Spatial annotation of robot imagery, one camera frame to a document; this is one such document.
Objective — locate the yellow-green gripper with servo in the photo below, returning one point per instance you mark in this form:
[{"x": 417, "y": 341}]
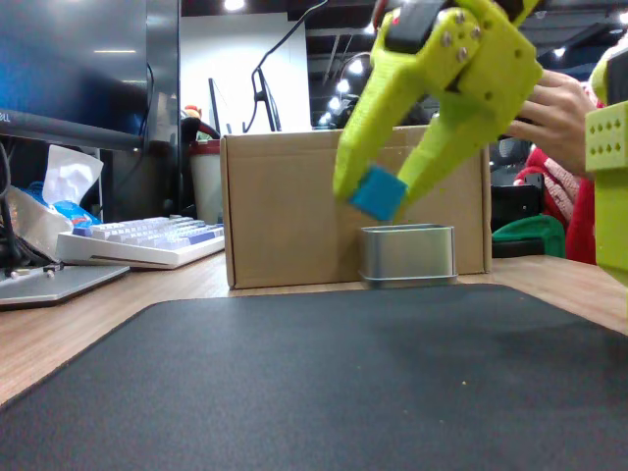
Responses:
[{"x": 496, "y": 66}]

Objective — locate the blue cube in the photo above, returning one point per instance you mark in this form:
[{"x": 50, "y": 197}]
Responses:
[{"x": 380, "y": 191}]

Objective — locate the yellow-green robot arm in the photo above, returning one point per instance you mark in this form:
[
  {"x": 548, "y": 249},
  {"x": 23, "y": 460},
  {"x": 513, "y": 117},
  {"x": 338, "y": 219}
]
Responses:
[{"x": 611, "y": 206}]

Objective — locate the square metal tin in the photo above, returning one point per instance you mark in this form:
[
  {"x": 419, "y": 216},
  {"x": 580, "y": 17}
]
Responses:
[{"x": 407, "y": 255}]

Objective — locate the person's bare hand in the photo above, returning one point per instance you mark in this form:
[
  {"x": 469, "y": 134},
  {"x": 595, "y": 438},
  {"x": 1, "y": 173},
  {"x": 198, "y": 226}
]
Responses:
[{"x": 559, "y": 113}]

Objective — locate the black office chair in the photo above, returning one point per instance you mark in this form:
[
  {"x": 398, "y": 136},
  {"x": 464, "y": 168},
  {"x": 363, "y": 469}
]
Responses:
[{"x": 515, "y": 201}]

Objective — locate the brown cardboard box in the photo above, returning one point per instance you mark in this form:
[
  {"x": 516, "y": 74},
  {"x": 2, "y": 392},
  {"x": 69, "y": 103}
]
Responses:
[{"x": 279, "y": 211}]

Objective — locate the person in red sleeve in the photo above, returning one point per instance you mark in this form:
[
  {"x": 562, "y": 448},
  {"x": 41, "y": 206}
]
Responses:
[{"x": 579, "y": 225}]

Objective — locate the thin black screen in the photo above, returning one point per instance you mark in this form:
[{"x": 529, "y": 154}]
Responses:
[{"x": 216, "y": 108}]

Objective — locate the white bin with red rim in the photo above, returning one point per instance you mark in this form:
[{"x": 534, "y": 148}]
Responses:
[{"x": 206, "y": 181}]

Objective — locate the black rectangular mat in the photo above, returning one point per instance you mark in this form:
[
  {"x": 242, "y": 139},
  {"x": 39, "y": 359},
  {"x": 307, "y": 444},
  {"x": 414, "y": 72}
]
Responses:
[{"x": 314, "y": 382}]

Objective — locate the white blue mechanical keyboard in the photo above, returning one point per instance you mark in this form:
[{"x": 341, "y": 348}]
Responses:
[{"x": 147, "y": 240}]

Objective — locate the dark computer monitor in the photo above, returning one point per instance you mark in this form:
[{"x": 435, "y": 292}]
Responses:
[{"x": 73, "y": 68}]

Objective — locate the blue tissue pack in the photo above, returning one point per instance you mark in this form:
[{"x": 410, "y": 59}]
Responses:
[{"x": 68, "y": 196}]

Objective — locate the silver monitor stand base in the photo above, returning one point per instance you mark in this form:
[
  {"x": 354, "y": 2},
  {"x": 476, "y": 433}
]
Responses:
[{"x": 59, "y": 287}]

